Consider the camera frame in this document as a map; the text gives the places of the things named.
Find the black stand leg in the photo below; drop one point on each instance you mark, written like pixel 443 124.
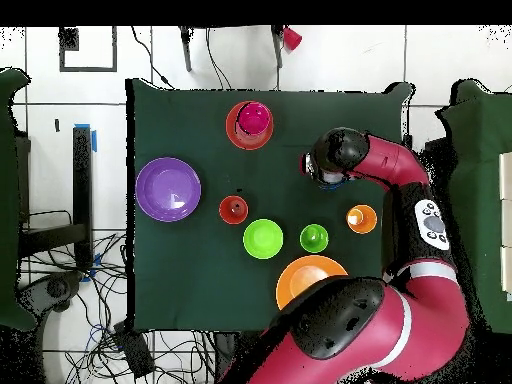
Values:
pixel 277 52
pixel 186 52

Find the red cup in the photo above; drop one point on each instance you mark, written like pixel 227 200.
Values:
pixel 292 38

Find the large yellow bowl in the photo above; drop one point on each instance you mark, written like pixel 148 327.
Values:
pixel 292 280

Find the yellow cup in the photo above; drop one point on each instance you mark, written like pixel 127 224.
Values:
pixel 368 222

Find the orange bowl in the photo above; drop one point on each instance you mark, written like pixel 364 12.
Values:
pixel 248 143

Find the pink cup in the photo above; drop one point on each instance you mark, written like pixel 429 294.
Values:
pixel 254 118

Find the black power box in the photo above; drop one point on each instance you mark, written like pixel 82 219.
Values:
pixel 134 352

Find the gray black machine base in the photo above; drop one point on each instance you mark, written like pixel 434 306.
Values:
pixel 56 288

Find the green cup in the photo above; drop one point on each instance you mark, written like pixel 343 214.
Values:
pixel 310 244

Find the dark green tablecloth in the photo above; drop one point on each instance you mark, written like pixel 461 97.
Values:
pixel 200 280

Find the black square frame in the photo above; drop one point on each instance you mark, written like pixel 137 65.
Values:
pixel 114 52

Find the short black beam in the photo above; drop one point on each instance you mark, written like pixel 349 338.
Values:
pixel 52 238

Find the long black beam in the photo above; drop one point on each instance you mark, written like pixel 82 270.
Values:
pixel 82 180

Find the green cloth side table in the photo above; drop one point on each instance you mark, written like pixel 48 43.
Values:
pixel 484 160
pixel 10 200

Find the white boxes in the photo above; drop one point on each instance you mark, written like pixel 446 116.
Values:
pixel 506 224

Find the purple bowl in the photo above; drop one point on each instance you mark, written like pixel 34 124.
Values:
pixel 160 188

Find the thin black bar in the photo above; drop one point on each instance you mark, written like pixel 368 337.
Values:
pixel 407 140

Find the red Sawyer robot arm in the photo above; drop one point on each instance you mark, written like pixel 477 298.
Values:
pixel 420 332

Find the green bowl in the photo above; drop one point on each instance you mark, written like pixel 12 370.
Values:
pixel 262 240

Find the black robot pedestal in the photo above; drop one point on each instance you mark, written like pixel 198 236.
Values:
pixel 224 352

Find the orange cup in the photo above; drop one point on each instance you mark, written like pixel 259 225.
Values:
pixel 228 214

